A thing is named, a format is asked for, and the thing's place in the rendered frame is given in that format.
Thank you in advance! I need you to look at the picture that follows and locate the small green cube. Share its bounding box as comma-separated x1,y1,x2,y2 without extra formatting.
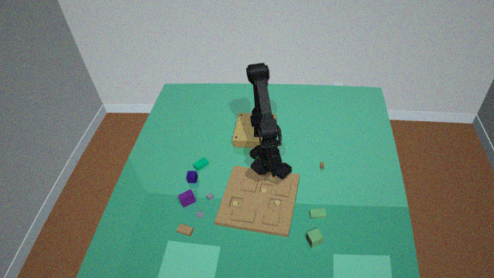
306,229,324,249

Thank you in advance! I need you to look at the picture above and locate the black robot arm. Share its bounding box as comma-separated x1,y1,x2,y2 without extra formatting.
246,63,283,175

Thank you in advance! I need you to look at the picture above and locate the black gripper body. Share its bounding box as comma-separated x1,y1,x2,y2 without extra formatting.
250,145,293,179

